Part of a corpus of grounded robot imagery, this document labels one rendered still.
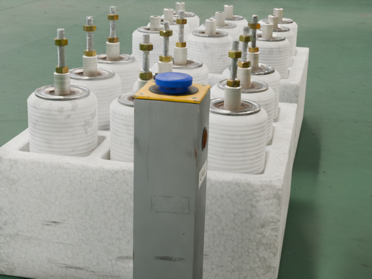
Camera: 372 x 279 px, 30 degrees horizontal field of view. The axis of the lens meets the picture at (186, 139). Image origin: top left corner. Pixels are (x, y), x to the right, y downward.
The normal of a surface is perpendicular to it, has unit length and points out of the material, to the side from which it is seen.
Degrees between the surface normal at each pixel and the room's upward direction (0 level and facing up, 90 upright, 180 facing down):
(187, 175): 90
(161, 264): 90
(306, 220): 0
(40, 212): 90
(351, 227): 0
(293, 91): 90
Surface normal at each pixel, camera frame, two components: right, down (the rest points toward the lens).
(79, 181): -0.20, 0.30
